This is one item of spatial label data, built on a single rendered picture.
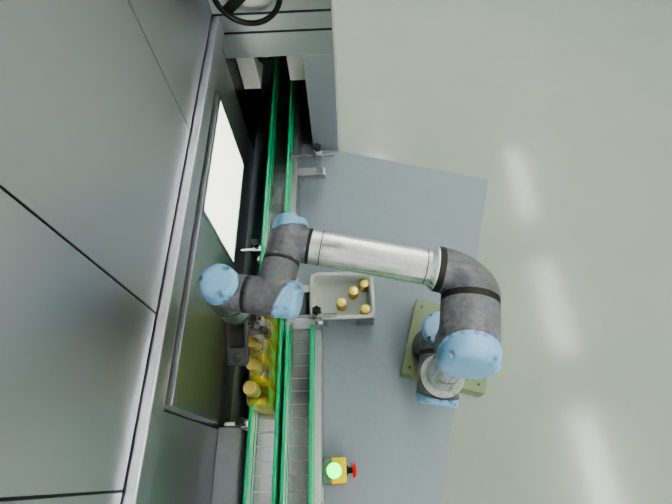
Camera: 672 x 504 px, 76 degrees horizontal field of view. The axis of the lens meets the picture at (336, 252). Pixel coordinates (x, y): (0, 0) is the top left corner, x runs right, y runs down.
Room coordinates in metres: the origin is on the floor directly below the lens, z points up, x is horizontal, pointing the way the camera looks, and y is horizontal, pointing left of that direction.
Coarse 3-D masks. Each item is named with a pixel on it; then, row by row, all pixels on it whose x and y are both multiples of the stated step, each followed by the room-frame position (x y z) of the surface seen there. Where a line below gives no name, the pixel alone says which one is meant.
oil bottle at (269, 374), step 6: (264, 360) 0.29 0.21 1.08; (264, 366) 0.27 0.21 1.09; (270, 366) 0.28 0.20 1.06; (264, 372) 0.25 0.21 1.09; (270, 372) 0.26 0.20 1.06; (276, 372) 0.28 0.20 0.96; (252, 378) 0.24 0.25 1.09; (258, 378) 0.24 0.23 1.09; (264, 378) 0.24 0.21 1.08; (270, 378) 0.25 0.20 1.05; (276, 378) 0.26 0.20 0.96; (270, 384) 0.24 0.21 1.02; (276, 384) 0.25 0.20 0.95
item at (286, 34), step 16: (208, 0) 1.30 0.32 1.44; (224, 0) 1.30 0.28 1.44; (288, 0) 1.29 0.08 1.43; (304, 0) 1.29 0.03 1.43; (320, 0) 1.28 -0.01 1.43; (224, 16) 1.30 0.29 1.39; (240, 16) 1.30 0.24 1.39; (256, 16) 1.29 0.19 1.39; (288, 16) 1.29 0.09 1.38; (304, 16) 1.29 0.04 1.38; (320, 16) 1.28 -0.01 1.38; (224, 32) 1.30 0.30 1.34; (240, 32) 1.30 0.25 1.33; (256, 32) 1.30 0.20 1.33; (272, 32) 1.29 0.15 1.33; (288, 32) 1.29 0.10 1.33; (304, 32) 1.29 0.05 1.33; (320, 32) 1.28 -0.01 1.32; (224, 48) 1.30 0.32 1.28; (240, 48) 1.30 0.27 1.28; (256, 48) 1.30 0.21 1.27; (272, 48) 1.29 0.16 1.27; (288, 48) 1.29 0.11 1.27; (304, 48) 1.29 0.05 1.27; (320, 48) 1.28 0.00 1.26
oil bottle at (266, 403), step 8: (264, 384) 0.23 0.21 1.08; (264, 392) 0.20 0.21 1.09; (272, 392) 0.22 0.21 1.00; (248, 400) 0.19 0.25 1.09; (256, 400) 0.19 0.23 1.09; (264, 400) 0.19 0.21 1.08; (272, 400) 0.20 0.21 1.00; (256, 408) 0.18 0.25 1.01; (264, 408) 0.18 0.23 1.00; (272, 408) 0.18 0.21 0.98
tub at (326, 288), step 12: (312, 276) 0.63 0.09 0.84; (324, 276) 0.64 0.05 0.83; (336, 276) 0.63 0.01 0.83; (348, 276) 0.63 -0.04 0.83; (360, 276) 0.63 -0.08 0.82; (372, 276) 0.62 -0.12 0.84; (312, 288) 0.59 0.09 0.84; (324, 288) 0.61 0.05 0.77; (336, 288) 0.61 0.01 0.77; (348, 288) 0.61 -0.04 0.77; (372, 288) 0.57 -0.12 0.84; (312, 300) 0.54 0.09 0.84; (324, 300) 0.57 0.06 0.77; (336, 300) 0.56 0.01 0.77; (348, 300) 0.56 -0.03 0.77; (360, 300) 0.56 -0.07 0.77; (372, 300) 0.53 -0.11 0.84; (324, 312) 0.52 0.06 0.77; (336, 312) 0.52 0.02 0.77; (348, 312) 0.51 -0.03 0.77; (372, 312) 0.48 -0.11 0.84
